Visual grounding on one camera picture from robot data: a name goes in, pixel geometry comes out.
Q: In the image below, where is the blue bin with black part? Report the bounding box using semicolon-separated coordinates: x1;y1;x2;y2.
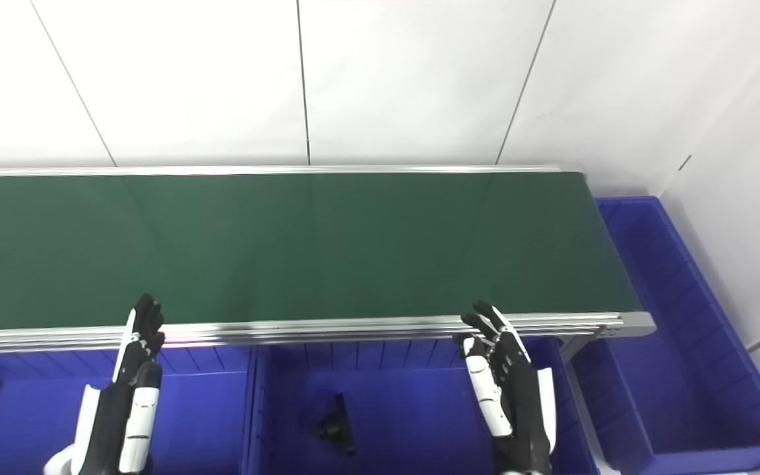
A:
243;336;602;475

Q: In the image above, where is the green conveyor belt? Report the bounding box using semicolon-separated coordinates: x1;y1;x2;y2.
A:
0;164;657;362
0;172;642;331

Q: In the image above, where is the blue bin with white part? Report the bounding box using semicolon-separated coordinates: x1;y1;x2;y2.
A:
0;343;253;475

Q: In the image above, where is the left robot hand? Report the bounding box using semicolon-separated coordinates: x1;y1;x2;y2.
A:
77;294;166;475

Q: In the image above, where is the empty blue plastic bin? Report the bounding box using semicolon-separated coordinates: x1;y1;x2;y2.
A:
570;196;760;475

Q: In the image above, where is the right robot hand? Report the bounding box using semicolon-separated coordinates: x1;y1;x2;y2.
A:
453;300;557;475

